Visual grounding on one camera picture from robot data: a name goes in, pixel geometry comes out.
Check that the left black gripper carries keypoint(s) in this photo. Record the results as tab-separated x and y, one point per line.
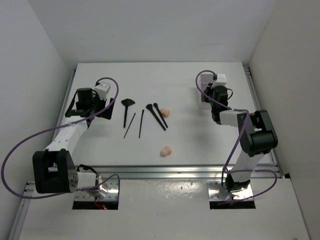
105	114

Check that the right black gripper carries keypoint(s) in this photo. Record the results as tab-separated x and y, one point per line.
209	89

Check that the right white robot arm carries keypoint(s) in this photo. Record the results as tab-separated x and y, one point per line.
257	136

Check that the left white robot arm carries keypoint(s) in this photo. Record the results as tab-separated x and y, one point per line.
54	169

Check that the black fan makeup brush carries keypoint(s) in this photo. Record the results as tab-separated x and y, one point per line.
126	103

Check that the upper beige makeup sponge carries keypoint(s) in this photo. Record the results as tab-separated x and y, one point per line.
165	112

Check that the beige makeup sponge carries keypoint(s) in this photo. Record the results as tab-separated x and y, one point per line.
166	151
165	112

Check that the lower beige makeup sponge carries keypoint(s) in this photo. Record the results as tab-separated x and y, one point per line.
166	151

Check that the white organizer box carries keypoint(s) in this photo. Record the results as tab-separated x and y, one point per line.
203	81

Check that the thin black eyeliner pencil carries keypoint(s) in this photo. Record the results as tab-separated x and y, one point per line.
130	123

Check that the large black powder brush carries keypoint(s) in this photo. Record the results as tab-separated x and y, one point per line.
150	108

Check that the small black blending brush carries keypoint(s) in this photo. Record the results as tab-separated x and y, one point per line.
160	114

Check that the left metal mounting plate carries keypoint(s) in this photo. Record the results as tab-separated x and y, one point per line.
107	192

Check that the metal mounting plate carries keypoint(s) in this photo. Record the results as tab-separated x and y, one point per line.
107	192
217	193

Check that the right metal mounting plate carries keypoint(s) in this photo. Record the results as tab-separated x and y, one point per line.
217	193

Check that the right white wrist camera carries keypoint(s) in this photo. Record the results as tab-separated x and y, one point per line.
220	80

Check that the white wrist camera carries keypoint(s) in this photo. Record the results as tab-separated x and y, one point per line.
102	90
220	80

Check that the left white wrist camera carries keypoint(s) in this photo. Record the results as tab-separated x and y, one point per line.
102	90

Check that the aluminium frame rail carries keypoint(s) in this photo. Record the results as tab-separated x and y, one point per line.
164	198

